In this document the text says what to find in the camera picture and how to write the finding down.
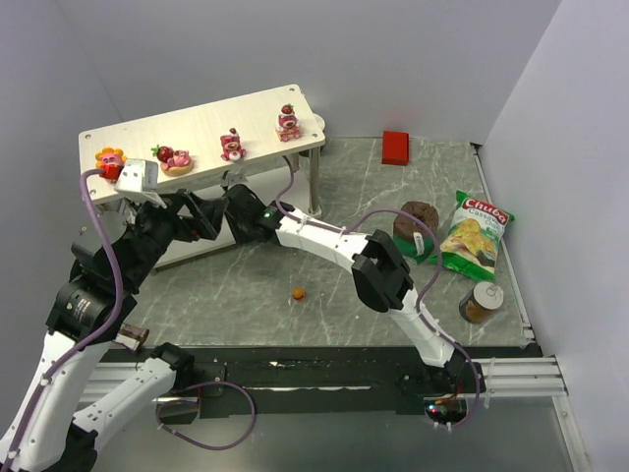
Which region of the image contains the brown green wrapped roll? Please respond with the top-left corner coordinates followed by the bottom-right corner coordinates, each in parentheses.
top-left (393, 201), bottom-right (439, 264)

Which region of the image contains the brown jar with lid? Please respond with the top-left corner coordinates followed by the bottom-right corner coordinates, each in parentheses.
top-left (459, 281), bottom-right (504, 324)

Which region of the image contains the red block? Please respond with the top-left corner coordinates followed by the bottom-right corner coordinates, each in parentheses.
top-left (381, 130), bottom-right (410, 166)

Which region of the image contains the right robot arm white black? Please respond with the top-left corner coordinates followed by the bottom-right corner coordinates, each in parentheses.
top-left (224, 184), bottom-right (480, 384)

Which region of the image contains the brown snack bar wrapper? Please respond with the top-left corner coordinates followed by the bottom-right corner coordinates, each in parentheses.
top-left (116, 324), bottom-right (149, 352)

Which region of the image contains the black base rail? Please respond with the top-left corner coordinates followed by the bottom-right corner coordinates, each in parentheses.
top-left (112, 344), bottom-right (492, 420)

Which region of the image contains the pink bear cupcake toy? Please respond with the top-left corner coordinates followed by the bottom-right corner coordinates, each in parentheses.
top-left (220, 128), bottom-right (247, 162)

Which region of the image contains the white round object behind shelf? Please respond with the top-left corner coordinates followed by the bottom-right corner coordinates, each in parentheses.
top-left (314, 113), bottom-right (325, 131)

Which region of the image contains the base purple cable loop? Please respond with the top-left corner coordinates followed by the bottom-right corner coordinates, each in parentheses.
top-left (155, 379), bottom-right (257, 449)

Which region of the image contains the pink bear strawberry cake toy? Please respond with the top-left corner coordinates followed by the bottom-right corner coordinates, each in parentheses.
top-left (275, 103), bottom-right (302, 143)

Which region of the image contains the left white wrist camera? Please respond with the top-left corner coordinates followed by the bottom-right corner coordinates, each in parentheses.
top-left (114, 159), bottom-right (166, 207)

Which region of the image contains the orange bear toy top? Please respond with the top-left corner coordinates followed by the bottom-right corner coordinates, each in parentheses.
top-left (292, 287), bottom-right (306, 301)

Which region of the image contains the green cassava chips bag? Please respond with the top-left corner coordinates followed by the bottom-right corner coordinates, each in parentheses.
top-left (439, 191), bottom-right (515, 282)

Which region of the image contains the white two-tier shelf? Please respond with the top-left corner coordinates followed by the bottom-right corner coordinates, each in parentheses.
top-left (78, 84), bottom-right (327, 275)

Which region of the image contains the pink bear donut toy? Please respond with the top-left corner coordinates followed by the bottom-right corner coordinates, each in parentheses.
top-left (151, 146), bottom-right (194, 177)

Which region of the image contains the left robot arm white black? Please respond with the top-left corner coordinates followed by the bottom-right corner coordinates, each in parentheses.
top-left (1, 191), bottom-right (228, 471)

